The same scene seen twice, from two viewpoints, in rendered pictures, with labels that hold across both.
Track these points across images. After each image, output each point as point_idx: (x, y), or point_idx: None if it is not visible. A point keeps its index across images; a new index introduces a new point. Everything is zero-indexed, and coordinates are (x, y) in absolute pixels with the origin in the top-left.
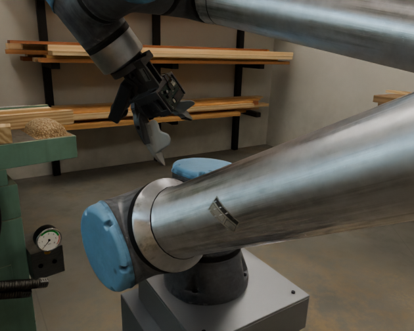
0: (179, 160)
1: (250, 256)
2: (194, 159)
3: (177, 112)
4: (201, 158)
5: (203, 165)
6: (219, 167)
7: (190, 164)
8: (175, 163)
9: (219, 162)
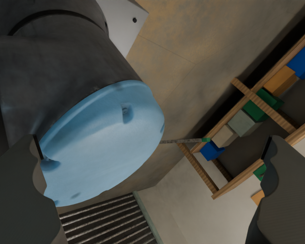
0: (92, 137)
1: (123, 50)
2: (125, 135)
3: (266, 186)
4: (146, 129)
5: (96, 171)
6: (107, 178)
7: (83, 165)
8: (53, 159)
9: (139, 153)
